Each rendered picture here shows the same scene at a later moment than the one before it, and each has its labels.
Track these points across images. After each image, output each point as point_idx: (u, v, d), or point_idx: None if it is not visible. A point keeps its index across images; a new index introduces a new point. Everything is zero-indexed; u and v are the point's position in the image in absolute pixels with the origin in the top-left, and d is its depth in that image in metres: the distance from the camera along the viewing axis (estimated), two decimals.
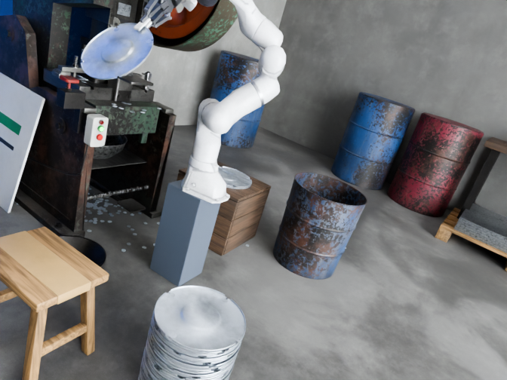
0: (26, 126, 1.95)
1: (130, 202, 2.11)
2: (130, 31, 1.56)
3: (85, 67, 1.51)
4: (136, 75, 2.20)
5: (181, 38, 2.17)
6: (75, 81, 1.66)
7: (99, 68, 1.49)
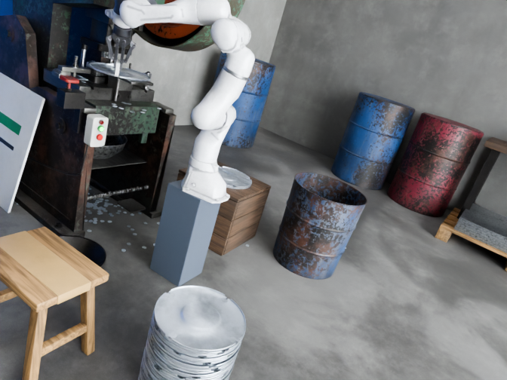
0: (26, 126, 1.95)
1: (130, 202, 2.11)
2: (133, 72, 2.08)
3: (91, 66, 1.91)
4: None
5: (198, 29, 2.10)
6: (75, 81, 1.66)
7: (103, 70, 1.90)
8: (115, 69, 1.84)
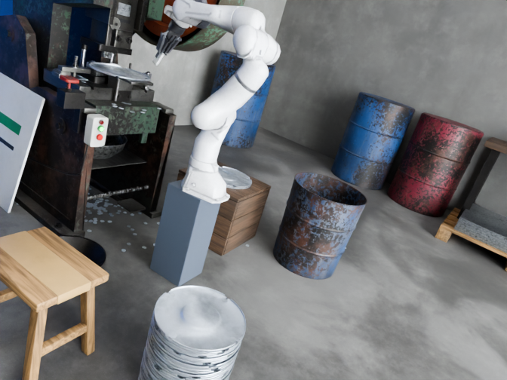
0: (26, 126, 1.95)
1: (130, 202, 2.11)
2: (106, 72, 1.89)
3: (146, 77, 2.05)
4: None
5: None
6: (75, 81, 1.66)
7: (135, 73, 2.06)
8: (155, 59, 1.97)
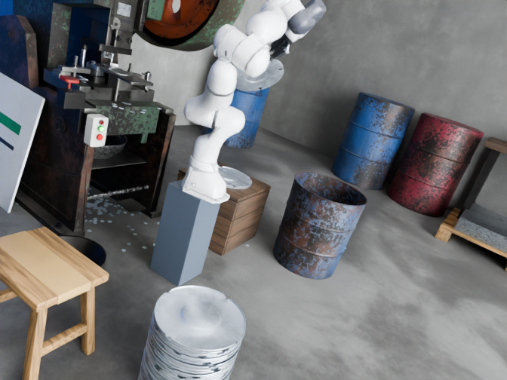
0: (26, 126, 1.95)
1: (130, 202, 2.11)
2: None
3: (281, 73, 2.10)
4: (136, 75, 2.20)
5: None
6: (75, 81, 1.66)
7: (271, 79, 2.14)
8: None
